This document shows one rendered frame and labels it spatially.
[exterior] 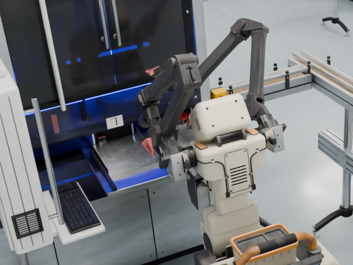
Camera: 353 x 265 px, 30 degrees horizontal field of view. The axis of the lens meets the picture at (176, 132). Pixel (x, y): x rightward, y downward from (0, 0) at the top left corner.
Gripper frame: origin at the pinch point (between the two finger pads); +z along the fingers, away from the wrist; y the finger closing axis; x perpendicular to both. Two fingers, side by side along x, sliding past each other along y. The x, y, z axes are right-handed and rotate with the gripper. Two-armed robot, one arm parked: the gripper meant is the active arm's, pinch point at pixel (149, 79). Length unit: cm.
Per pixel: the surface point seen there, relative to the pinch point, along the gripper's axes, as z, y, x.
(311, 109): 81, -149, -199
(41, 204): -14, -14, 79
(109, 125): 21.2, -20.7, 17.6
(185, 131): 5.1, -39.6, -14.7
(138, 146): 12.4, -35.3, 10.9
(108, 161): 12.3, -32.6, 29.7
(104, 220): 30, -73, 36
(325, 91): -23, -55, -97
